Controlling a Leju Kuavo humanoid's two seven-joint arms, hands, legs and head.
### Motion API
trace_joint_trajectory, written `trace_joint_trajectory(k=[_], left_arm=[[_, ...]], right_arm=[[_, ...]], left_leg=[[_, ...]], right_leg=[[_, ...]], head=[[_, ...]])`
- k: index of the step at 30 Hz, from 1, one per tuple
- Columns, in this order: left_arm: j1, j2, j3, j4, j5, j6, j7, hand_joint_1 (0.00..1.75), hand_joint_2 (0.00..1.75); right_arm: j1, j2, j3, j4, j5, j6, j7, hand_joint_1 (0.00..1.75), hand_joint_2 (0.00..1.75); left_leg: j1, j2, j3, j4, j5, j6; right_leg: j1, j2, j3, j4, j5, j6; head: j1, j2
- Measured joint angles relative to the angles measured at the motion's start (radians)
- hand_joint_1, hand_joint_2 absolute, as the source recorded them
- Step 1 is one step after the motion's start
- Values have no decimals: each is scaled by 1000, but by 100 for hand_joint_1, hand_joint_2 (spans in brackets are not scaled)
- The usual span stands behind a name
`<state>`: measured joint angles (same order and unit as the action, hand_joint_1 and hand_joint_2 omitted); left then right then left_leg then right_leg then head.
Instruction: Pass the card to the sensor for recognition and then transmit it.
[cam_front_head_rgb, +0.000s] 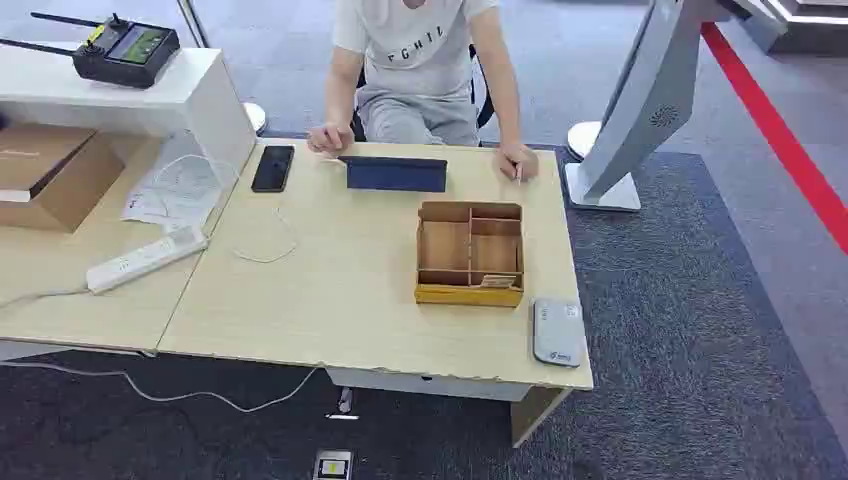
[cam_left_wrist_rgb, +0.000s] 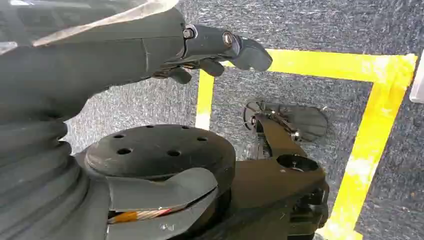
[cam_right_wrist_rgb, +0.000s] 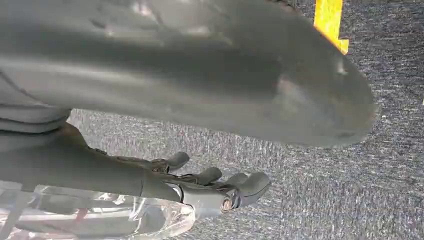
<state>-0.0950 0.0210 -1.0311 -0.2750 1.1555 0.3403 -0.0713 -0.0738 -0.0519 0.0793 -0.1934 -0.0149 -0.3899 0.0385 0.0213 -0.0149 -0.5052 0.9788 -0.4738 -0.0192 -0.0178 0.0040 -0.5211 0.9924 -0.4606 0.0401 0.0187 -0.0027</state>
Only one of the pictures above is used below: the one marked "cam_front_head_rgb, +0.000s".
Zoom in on pale wooden side desk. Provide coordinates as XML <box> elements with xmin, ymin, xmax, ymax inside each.
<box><xmin>0</xmin><ymin>134</ymin><xmax>261</xmax><ymax>363</ymax></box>

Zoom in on grey card reader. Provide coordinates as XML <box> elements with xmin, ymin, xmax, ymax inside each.
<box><xmin>532</xmin><ymin>298</ymin><xmax>588</xmax><ymax>370</ymax></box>

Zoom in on white desk shelf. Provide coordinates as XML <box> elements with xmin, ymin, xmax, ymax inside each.
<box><xmin>0</xmin><ymin>40</ymin><xmax>258</xmax><ymax>188</ymax></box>

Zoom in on thin white charging cable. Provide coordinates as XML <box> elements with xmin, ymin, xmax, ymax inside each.
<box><xmin>154</xmin><ymin>153</ymin><xmax>300</xmax><ymax>265</ymax></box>

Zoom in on dark blue tablet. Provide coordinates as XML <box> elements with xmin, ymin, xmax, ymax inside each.
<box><xmin>337</xmin><ymin>155</ymin><xmax>449</xmax><ymax>194</ymax></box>

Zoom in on wooden compartment box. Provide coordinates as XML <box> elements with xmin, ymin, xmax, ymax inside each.
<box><xmin>414</xmin><ymin>201</ymin><xmax>526</xmax><ymax>309</ymax></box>

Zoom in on person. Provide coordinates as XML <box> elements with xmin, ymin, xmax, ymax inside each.
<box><xmin>306</xmin><ymin>0</ymin><xmax>539</xmax><ymax>183</ymax></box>

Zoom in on white paper sheets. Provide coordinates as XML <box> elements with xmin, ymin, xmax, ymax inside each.
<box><xmin>121</xmin><ymin>131</ymin><xmax>228</xmax><ymax>231</ymax></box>

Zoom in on white floor cable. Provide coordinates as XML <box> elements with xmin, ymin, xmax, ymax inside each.
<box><xmin>0</xmin><ymin>360</ymin><xmax>321</xmax><ymax>415</ymax></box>

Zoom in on white raised platform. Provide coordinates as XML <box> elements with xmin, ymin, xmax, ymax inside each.
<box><xmin>731</xmin><ymin>0</ymin><xmax>848</xmax><ymax>58</ymax></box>

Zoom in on stanchion pole with round base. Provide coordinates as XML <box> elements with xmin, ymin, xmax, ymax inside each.
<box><xmin>175</xmin><ymin>0</ymin><xmax>269</xmax><ymax>136</ymax></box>

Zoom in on white kiosk display stand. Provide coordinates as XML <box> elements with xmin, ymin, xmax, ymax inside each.
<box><xmin>563</xmin><ymin>0</ymin><xmax>738</xmax><ymax>213</ymax></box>

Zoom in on brown cardboard box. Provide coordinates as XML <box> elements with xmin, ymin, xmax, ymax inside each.
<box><xmin>0</xmin><ymin>124</ymin><xmax>126</xmax><ymax>234</ymax></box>

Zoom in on black smartphone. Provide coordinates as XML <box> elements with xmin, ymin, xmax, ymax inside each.
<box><xmin>250</xmin><ymin>144</ymin><xmax>296</xmax><ymax>195</ymax></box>

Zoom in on white power strip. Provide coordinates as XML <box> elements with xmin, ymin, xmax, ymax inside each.
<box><xmin>86</xmin><ymin>227</ymin><xmax>210</xmax><ymax>296</ymax></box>

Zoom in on small silver floor device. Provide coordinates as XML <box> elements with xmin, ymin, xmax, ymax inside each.
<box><xmin>312</xmin><ymin>449</ymin><xmax>355</xmax><ymax>480</ymax></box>

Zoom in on round white stanchion base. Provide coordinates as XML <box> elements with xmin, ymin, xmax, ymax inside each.
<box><xmin>566</xmin><ymin>120</ymin><xmax>603</xmax><ymax>162</ymax></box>

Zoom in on dark grey carpet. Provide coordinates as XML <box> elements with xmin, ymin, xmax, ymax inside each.
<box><xmin>0</xmin><ymin>144</ymin><xmax>848</xmax><ymax>480</ymax></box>

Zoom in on white power strip cable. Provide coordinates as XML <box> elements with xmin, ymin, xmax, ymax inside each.
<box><xmin>0</xmin><ymin>286</ymin><xmax>91</xmax><ymax>310</ymax></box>

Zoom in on black remote controller with antennas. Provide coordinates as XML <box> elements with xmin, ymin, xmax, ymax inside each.
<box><xmin>0</xmin><ymin>11</ymin><xmax>181</xmax><ymax>90</ymax></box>

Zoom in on person's left hand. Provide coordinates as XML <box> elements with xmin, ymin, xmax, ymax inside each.
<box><xmin>493</xmin><ymin>142</ymin><xmax>540</xmax><ymax>183</ymax></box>

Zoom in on person's right hand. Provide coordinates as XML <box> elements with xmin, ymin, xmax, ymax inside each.
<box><xmin>306</xmin><ymin>123</ymin><xmax>356</xmax><ymax>158</ymax></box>

